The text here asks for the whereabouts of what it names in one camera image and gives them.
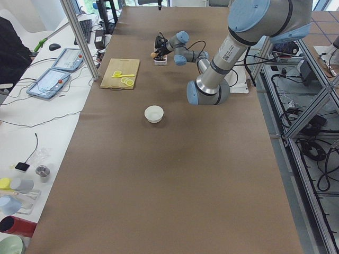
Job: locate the lemon slice end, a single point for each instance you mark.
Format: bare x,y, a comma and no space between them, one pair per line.
129,83

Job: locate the blue teach pendant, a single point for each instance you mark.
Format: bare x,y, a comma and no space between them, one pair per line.
69,60
48,84

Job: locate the blue teach pendant far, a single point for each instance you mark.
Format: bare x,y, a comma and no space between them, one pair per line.
69,60

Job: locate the blue teach pendant near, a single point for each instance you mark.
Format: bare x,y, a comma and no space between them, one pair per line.
48,84

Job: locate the yellow plastic knife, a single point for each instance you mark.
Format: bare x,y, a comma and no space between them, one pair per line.
130,75

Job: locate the white bowl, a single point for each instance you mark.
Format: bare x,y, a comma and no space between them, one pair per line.
154,114

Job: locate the light blue cup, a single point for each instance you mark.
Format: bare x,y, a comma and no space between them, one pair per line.
10,205

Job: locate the yellow cup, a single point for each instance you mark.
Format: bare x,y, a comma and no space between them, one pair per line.
5,183

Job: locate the black computer mouse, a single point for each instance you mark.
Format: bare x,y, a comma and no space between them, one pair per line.
54,46

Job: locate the aluminium frame post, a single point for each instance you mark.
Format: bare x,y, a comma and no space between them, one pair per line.
78,33

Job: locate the black square pad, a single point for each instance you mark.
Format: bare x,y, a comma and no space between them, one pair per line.
22,166

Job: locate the wooden cutting board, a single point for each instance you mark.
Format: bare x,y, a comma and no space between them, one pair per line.
127,66

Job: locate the lemon slice on knife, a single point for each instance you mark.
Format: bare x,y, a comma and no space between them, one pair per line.
117,73

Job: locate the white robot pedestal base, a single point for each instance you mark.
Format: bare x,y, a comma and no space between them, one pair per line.
237,80

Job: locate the black keyboard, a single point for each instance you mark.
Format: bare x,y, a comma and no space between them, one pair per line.
86,26

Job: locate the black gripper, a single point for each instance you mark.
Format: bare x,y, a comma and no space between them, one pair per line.
163,47

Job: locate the clear plastic egg box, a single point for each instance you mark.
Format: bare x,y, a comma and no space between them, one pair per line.
161,63

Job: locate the small metal cup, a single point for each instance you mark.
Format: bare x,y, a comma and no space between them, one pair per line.
43,172

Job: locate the green bowl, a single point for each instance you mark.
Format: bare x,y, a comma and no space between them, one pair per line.
12,245

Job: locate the red bottle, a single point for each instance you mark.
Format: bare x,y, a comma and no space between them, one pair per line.
18,226

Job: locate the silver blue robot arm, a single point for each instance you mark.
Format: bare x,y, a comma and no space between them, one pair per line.
248,21
177,45

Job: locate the grey cup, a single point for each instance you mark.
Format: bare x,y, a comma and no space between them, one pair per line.
22,185

